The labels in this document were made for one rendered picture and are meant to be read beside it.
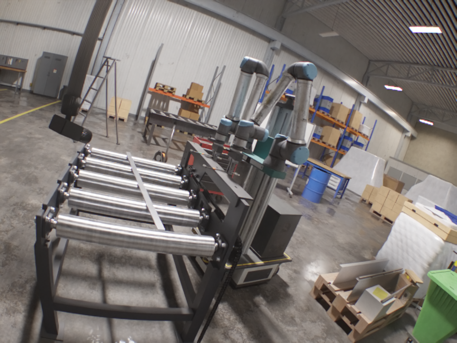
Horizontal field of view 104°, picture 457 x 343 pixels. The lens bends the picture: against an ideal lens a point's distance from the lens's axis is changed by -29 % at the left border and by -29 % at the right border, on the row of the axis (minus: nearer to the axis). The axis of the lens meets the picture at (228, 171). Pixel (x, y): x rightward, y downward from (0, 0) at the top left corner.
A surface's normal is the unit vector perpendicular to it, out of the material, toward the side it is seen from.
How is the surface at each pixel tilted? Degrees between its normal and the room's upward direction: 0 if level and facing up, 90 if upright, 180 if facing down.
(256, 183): 90
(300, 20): 90
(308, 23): 90
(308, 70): 82
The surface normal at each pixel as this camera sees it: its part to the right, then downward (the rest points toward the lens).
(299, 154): 0.39, 0.44
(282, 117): -0.80, -0.14
